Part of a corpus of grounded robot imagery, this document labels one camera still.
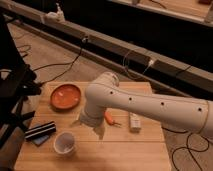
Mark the white plastic bottle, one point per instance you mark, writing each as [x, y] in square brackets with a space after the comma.
[134, 122]

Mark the blue flat card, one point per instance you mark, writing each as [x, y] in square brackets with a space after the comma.
[39, 141]

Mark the orange handled peeler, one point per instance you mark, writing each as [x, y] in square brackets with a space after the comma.
[109, 119]

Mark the orange ceramic plate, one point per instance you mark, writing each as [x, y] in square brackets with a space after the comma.
[66, 96]

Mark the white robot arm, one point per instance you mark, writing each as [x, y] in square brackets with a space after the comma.
[191, 114]

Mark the black white striped box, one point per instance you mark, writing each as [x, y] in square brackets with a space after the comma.
[39, 131]

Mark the black tripod stand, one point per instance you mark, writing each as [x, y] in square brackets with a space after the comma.
[18, 85]

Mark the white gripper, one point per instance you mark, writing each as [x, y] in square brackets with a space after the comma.
[91, 122]

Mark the long metal rail beam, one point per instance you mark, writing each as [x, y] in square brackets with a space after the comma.
[166, 50]

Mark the white clamp on rail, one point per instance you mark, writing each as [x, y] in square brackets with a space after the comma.
[58, 15]

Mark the white ceramic cup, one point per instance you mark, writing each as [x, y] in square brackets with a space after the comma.
[64, 144]

